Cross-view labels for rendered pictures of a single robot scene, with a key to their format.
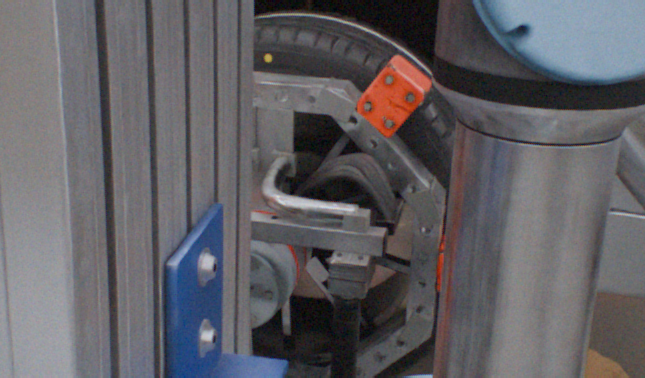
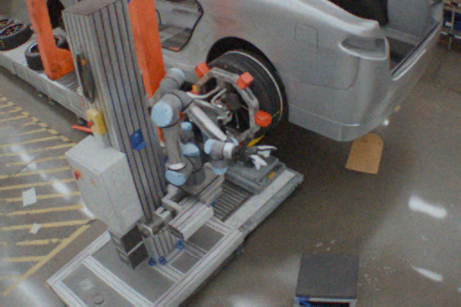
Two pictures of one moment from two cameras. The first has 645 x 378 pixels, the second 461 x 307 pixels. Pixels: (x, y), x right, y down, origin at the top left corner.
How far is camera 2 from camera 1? 2.17 m
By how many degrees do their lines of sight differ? 33
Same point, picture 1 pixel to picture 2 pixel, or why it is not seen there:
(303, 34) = (231, 63)
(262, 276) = (213, 115)
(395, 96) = (241, 82)
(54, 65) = (113, 128)
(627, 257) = (307, 121)
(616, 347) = (388, 135)
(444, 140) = (258, 90)
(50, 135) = (114, 131)
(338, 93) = (232, 79)
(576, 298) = (171, 142)
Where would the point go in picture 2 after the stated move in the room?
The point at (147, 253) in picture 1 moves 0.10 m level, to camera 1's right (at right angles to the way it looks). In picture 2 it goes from (126, 135) to (140, 139)
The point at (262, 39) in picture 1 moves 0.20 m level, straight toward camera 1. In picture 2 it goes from (224, 62) to (211, 76)
